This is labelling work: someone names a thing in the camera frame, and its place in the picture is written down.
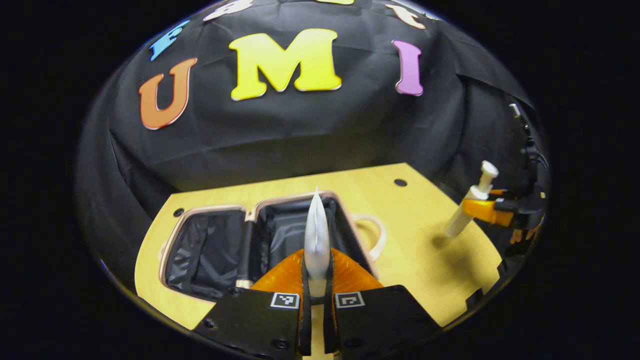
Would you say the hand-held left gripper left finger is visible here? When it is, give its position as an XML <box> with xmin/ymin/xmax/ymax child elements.
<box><xmin>192</xmin><ymin>248</ymin><xmax>313</xmax><ymax>358</ymax></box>

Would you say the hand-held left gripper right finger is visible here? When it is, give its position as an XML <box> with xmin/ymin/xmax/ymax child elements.
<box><xmin>322</xmin><ymin>248</ymin><xmax>443</xmax><ymax>360</ymax></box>

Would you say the white pump bottle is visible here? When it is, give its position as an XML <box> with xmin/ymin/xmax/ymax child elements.
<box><xmin>444</xmin><ymin>160</ymin><xmax>500</xmax><ymax>239</ymax></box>

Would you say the white skin care tube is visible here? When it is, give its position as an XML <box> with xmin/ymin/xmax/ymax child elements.
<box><xmin>304</xmin><ymin>186</ymin><xmax>334</xmax><ymax>300</ymax></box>

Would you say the pink suitcase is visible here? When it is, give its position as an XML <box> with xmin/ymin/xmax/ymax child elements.
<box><xmin>159</xmin><ymin>190</ymin><xmax>388</xmax><ymax>303</ymax></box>

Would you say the black backdrop cloth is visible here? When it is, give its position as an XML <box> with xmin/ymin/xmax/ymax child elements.
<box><xmin>75</xmin><ymin>0</ymin><xmax>551</xmax><ymax>291</ymax></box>

